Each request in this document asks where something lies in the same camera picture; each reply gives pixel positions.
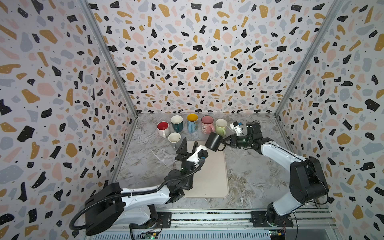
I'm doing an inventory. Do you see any pink patterned mug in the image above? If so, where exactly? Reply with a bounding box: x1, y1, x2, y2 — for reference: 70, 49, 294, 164
201, 116, 215, 135

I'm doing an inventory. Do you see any left black corrugated cable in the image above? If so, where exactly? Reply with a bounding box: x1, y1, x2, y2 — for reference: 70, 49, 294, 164
68, 157, 206, 232

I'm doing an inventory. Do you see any grey mug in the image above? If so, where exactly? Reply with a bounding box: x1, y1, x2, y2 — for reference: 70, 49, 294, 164
168, 133, 182, 150

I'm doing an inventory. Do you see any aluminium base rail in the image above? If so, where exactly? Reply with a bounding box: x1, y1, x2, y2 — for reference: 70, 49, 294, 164
91, 209, 342, 240

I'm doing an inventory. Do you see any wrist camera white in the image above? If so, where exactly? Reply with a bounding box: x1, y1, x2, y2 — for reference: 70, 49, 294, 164
230, 121, 244, 137
187, 145, 209, 167

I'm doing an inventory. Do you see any right circuit board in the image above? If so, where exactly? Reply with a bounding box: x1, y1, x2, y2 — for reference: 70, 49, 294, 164
269, 230, 286, 240

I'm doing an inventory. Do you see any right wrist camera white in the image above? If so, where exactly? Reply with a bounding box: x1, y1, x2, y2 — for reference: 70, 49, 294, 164
230, 121, 244, 137

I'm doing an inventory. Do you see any cream rectangular tray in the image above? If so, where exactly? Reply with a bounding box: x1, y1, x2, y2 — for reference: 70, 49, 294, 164
184, 150, 229, 199

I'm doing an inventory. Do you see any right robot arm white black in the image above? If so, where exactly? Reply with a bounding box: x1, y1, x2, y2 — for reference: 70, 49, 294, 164
227, 121, 329, 227

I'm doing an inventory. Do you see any white mug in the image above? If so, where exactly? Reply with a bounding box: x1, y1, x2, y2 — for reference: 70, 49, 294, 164
157, 121, 171, 138

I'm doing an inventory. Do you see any right aluminium corner post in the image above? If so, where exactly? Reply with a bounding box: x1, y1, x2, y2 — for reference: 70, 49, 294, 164
274, 0, 344, 119

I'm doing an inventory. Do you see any left aluminium corner post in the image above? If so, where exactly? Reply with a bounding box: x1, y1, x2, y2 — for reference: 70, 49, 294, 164
78, 0, 138, 119

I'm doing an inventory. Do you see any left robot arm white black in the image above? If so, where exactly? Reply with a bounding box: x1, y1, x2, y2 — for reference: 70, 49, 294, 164
83, 139, 209, 236

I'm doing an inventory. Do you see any black mug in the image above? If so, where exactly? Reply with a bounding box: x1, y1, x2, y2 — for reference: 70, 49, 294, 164
205, 132, 226, 152

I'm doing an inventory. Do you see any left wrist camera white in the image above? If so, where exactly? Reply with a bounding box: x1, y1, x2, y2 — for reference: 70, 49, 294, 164
187, 145, 209, 167

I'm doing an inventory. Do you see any dark green mug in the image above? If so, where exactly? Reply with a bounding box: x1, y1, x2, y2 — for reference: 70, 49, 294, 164
171, 115, 184, 133

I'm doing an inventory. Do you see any light blue butterfly mug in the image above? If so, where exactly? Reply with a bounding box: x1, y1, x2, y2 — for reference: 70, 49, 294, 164
187, 114, 199, 134

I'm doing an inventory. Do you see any aluminium corner post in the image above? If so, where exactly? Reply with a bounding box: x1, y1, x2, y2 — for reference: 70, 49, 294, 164
274, 0, 344, 119
78, 0, 138, 119

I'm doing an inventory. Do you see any left green circuit board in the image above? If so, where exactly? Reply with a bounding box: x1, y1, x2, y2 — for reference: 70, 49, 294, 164
138, 231, 160, 240

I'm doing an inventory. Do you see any light green mug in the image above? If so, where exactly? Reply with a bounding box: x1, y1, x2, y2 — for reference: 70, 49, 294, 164
215, 119, 228, 137

